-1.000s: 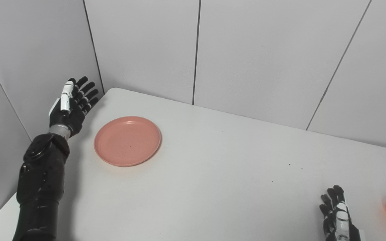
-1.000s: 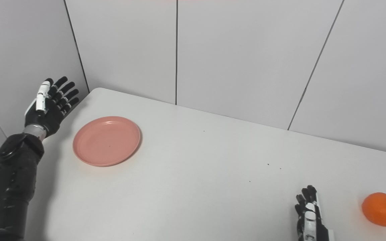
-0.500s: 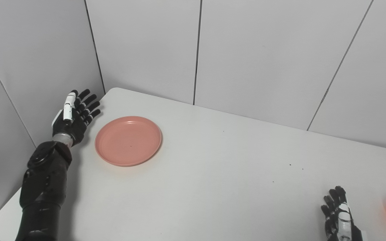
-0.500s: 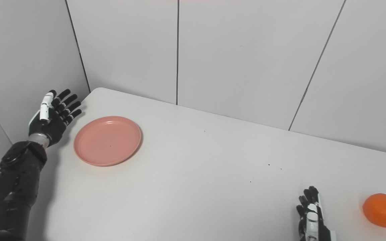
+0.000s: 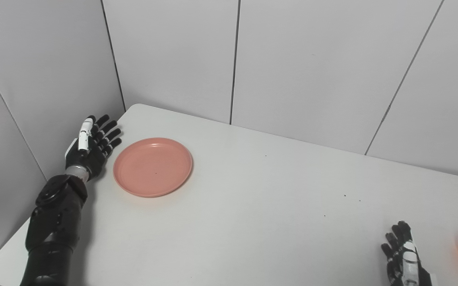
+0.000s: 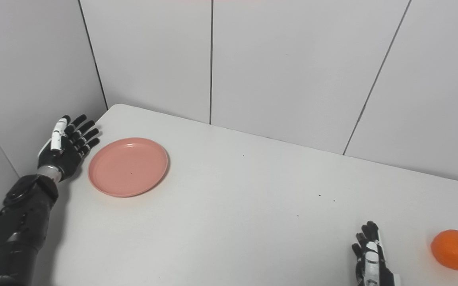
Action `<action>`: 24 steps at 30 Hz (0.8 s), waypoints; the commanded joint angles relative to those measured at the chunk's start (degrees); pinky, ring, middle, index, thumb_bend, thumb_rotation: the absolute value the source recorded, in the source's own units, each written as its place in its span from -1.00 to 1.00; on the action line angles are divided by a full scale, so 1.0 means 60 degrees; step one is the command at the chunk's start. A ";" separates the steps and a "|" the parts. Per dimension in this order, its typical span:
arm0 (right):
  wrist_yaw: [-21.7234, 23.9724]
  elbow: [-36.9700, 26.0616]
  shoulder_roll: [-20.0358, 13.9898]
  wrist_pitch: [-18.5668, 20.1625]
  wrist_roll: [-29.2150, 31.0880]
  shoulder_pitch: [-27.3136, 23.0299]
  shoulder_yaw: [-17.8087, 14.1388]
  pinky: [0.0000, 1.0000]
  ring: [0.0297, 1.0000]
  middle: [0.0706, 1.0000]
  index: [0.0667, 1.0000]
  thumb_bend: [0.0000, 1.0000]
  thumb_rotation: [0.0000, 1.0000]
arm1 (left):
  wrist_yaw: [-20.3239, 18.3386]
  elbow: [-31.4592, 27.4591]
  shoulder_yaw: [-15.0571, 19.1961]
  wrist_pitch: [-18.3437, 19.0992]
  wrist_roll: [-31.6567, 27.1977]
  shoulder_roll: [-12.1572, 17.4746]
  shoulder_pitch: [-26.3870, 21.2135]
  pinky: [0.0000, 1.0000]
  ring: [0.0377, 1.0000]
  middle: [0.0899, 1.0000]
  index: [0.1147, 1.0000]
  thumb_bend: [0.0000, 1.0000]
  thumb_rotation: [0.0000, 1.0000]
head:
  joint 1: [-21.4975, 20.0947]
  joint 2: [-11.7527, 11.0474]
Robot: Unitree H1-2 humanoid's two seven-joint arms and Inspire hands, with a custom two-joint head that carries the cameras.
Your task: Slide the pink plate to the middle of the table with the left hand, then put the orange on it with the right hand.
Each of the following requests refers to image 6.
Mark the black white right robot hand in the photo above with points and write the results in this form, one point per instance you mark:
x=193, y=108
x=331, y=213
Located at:
x=374, y=266

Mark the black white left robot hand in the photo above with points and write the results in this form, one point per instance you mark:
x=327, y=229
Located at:
x=66, y=153

